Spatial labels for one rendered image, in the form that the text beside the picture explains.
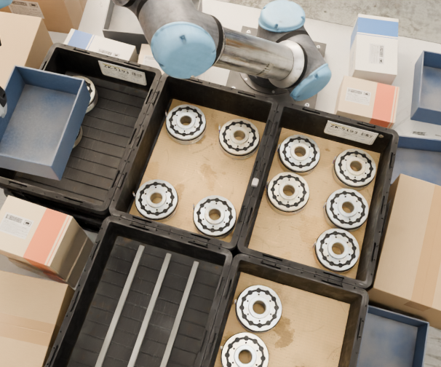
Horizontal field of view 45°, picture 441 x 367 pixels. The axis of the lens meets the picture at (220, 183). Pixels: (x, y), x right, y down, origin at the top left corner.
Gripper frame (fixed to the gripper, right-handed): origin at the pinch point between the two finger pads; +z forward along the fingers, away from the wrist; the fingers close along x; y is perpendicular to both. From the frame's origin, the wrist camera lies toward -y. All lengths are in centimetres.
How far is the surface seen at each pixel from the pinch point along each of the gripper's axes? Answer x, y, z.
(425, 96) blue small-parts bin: 91, -56, 50
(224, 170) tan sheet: 41, -12, 33
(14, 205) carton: -0.5, 13.1, 20.1
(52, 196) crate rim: 7.2, 8.9, 20.3
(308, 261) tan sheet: 66, 6, 36
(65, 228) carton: 12.4, 15.2, 21.2
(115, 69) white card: 8.4, -29.0, 23.5
